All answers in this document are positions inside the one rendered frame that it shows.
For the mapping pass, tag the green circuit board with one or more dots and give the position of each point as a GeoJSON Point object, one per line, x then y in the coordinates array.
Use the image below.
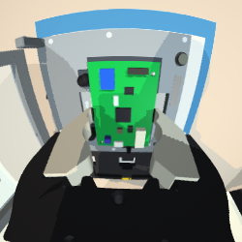
{"type": "Point", "coordinates": [123, 95]}

